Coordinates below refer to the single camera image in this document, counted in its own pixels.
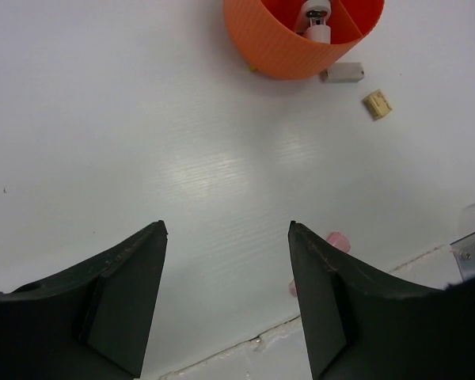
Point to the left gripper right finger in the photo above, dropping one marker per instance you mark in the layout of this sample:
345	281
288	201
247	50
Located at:
362	323

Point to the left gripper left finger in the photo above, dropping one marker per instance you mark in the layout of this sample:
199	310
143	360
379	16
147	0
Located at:
90	321

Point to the pink highlighter pen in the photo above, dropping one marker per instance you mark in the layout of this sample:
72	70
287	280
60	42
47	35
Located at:
335	239

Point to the tan small eraser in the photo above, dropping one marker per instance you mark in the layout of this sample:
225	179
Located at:
377	105

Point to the grey eraser block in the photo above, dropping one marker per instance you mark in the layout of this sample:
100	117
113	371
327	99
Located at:
343	73

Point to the orange round divided container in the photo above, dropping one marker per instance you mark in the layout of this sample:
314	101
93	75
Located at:
270	37

